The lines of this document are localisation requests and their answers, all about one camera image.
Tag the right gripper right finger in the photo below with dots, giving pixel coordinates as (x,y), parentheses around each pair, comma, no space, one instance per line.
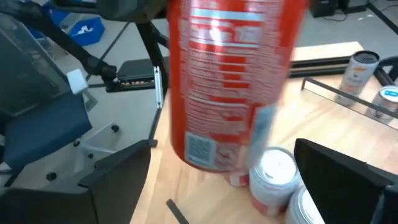
(351,186)

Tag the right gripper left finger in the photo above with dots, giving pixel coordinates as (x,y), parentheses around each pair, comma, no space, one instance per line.
(77,205)

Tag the silver red raspberry lime can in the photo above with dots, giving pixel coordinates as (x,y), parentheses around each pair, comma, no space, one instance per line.
(304,208)
(239,180)
(273,174)

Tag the red can white nutrition label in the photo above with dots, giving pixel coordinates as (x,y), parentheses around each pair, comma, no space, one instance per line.
(224,93)

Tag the blue office chair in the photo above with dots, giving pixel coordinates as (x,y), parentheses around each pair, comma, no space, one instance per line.
(43,124)

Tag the slim silver can blue tab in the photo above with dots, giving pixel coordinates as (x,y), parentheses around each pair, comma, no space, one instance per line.
(387,102)

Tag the slim silver can black lid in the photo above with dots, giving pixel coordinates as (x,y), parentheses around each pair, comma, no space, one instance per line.
(357,77)

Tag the white square block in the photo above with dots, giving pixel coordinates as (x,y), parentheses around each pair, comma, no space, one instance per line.
(77,81)

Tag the black mat orange hazard stripes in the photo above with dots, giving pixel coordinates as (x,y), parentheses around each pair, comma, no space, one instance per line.
(136,70)

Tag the blue plastic bin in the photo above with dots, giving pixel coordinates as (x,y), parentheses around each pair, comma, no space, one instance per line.
(90,34)

